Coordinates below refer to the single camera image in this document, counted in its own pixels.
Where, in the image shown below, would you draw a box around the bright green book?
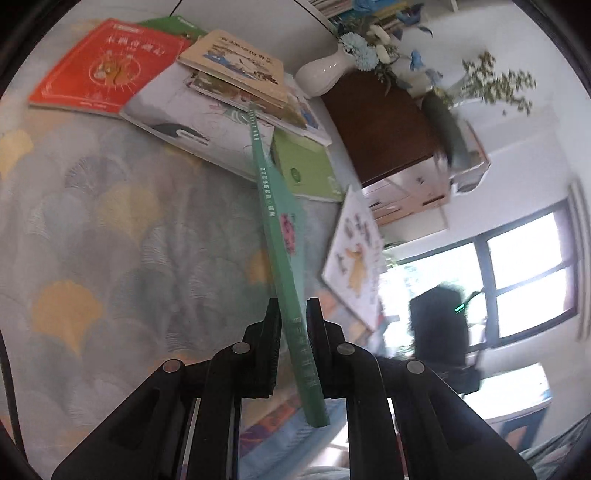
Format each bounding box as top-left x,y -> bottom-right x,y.
137,15 -> 209,42

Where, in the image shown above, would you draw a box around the fan-patterned tablecloth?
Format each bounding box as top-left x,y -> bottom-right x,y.
0,18 -> 370,480

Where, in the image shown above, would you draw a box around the white book with whale print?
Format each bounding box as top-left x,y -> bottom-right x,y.
119,62 -> 278,183

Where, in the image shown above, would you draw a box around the row of white and blue books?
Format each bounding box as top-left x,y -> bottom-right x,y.
308,0 -> 416,21

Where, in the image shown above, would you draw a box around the black framed window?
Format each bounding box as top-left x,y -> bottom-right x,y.
383,210 -> 580,361

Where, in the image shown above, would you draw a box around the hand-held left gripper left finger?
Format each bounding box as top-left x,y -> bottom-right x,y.
51,299 -> 282,480

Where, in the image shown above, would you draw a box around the teal green book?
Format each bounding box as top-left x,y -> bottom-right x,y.
248,102 -> 331,428

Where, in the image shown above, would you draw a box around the white book yellow-robed figure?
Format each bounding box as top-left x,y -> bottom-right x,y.
321,184 -> 385,332

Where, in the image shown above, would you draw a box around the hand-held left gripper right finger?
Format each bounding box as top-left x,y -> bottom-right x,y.
306,298 -> 539,480

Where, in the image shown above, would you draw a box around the black cable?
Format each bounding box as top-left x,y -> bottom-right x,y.
0,318 -> 24,462

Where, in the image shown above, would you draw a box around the red book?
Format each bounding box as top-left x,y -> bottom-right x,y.
28,18 -> 192,118

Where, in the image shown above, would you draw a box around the beige picture book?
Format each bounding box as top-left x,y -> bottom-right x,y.
177,30 -> 289,109

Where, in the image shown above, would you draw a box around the dark green vase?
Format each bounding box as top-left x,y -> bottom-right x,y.
422,90 -> 472,171

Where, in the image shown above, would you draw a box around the blue and yellow illustrated book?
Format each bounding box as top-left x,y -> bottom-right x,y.
187,71 -> 333,147

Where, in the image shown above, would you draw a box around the white side table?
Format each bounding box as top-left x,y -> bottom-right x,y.
480,362 -> 555,437

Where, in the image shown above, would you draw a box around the green leafy sprigs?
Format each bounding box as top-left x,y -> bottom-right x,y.
443,50 -> 539,116

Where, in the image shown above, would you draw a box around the brown wooden cabinet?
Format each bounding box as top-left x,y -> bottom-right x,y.
318,71 -> 490,227

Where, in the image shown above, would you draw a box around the white vase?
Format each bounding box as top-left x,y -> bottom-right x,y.
294,48 -> 358,99

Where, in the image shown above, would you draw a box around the blue artificial flowers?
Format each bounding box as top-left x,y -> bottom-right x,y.
335,0 -> 444,97

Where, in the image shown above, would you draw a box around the light green book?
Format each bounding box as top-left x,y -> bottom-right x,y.
270,129 -> 346,203

